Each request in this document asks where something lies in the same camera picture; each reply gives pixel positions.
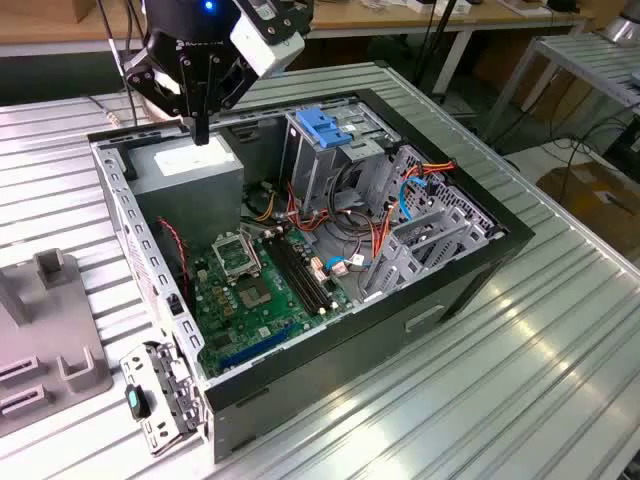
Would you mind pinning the CPU socket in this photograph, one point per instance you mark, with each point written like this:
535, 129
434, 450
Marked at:
255, 294

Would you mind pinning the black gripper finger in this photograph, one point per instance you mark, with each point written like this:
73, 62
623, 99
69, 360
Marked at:
227, 85
200, 100

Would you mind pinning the grey optical drive cage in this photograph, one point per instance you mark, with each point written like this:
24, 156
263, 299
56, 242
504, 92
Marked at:
310, 170

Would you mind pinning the metal slot retainer bracket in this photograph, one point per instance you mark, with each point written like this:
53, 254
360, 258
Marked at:
165, 440

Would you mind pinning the grey metal disk bay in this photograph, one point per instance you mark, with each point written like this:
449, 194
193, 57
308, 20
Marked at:
440, 225

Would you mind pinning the brown cardboard box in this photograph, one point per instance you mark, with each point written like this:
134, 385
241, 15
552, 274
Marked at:
590, 200

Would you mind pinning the black open PC case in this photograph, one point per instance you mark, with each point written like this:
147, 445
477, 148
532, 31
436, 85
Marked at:
325, 380

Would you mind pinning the grey parts rack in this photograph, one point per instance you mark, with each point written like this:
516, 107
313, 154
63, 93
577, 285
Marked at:
55, 320

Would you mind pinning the black RAM slot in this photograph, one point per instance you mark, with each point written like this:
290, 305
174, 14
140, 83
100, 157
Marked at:
308, 268
297, 275
303, 272
292, 278

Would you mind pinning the long wooden desk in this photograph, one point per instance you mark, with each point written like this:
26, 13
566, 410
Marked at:
375, 20

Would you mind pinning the white plug connector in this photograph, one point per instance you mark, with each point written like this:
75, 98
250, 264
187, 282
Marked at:
340, 270

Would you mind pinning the blue plastic drive latch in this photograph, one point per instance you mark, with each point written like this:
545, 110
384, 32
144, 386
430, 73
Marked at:
320, 127

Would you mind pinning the black latch teal button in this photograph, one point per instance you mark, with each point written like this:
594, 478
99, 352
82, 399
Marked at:
132, 400

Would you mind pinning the blue expansion slot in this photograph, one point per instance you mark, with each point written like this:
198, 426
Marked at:
260, 346

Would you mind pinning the black camera bracket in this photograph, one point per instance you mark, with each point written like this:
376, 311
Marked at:
295, 15

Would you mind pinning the metal slat side table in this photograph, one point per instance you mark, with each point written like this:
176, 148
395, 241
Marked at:
575, 55

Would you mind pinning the metal locking lever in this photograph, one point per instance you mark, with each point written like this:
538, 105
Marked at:
252, 250

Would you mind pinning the grey power supply unit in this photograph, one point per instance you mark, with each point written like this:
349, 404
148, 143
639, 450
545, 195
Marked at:
190, 200

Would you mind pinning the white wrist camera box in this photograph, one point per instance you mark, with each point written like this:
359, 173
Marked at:
260, 45

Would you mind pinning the green motherboard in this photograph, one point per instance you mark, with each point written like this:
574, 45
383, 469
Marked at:
260, 320

